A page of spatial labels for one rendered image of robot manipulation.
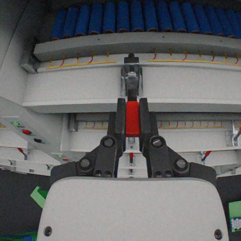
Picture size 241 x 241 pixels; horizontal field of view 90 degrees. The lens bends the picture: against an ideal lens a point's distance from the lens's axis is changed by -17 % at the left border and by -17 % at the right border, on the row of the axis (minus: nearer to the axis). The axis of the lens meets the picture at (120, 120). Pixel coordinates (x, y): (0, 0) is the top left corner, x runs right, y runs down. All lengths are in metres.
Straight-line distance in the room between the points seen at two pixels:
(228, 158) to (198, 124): 0.31
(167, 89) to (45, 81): 0.17
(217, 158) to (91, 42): 0.59
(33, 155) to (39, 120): 0.42
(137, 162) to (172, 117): 0.26
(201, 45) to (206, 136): 0.25
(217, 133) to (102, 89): 0.33
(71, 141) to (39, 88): 0.20
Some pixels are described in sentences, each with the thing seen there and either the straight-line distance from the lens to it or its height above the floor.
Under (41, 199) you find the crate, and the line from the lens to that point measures 1.03.
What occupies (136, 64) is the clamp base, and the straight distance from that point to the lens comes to 0.17.
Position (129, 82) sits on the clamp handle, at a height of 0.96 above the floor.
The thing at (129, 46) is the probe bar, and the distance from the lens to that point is 0.20.
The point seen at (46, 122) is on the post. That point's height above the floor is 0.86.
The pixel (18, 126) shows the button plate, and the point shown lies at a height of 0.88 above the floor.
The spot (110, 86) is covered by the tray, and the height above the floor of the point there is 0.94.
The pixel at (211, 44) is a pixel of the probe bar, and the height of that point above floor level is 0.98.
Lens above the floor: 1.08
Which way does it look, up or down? 60 degrees down
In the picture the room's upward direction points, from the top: 7 degrees counter-clockwise
